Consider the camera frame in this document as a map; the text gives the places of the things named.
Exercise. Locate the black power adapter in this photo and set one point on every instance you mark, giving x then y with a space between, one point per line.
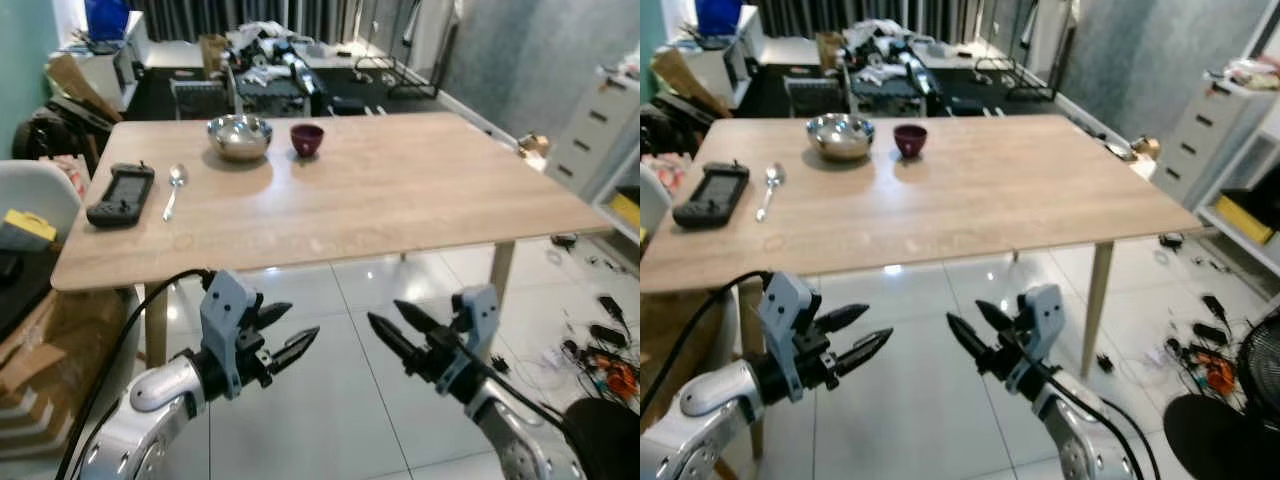
611 307
608 335
1214 307
1210 334

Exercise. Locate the black handheld controller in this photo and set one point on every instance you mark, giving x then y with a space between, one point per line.
121 194
712 194

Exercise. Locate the small orange device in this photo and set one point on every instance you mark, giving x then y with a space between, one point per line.
620 378
1220 374

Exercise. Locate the small maroon cup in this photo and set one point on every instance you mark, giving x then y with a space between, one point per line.
307 138
910 140

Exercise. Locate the black plastic crate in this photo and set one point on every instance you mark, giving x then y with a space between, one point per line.
815 96
200 98

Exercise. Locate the black bag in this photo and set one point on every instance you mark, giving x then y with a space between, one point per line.
670 125
55 130

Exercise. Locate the round golden object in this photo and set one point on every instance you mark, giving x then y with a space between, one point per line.
1146 148
535 145

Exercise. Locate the grey striped curtain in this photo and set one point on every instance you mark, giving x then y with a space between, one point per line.
880 15
250 15

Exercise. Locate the blue plastic bin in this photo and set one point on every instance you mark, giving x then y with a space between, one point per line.
106 18
718 15

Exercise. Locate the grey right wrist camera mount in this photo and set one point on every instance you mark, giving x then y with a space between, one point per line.
478 320
1042 320

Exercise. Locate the yellow box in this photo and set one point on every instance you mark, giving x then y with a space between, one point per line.
1245 218
625 208

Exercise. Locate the brown paper bag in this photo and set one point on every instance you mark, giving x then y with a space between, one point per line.
214 55
829 52

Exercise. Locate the silver metal spoon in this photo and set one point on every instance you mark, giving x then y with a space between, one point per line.
177 176
775 176

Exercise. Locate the white plastic chair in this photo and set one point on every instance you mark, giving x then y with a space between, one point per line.
35 185
652 200

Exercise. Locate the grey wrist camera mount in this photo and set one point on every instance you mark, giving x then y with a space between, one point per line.
478 320
228 315
1042 320
787 320

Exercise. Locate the white low cabinet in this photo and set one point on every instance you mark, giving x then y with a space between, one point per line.
95 70
715 65

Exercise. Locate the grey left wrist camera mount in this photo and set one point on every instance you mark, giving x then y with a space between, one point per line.
787 320
228 315

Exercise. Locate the white open shelf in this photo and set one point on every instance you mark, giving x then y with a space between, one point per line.
1240 170

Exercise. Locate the yellow and black device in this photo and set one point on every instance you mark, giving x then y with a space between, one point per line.
25 228

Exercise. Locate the light wooden table leg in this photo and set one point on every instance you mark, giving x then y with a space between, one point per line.
750 320
156 325
501 270
1097 290

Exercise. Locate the brown cardboard box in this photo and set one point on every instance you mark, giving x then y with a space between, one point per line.
70 350

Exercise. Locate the black floor fan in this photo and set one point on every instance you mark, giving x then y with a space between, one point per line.
1225 440
610 445

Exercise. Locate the white drawer cabinet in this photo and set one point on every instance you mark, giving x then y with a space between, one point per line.
1200 130
595 130

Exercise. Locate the stainless steel bowl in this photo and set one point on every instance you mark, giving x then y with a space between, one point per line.
841 136
239 137

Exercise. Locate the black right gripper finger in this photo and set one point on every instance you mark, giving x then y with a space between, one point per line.
1000 318
398 338
975 338
422 318

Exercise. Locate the white and black parts pile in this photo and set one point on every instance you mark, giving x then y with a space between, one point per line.
270 60
890 58

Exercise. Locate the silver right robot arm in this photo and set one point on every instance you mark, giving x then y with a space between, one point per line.
520 440
1085 440

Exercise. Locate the flat brown cardboard piece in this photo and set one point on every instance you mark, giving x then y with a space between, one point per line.
75 85
685 80

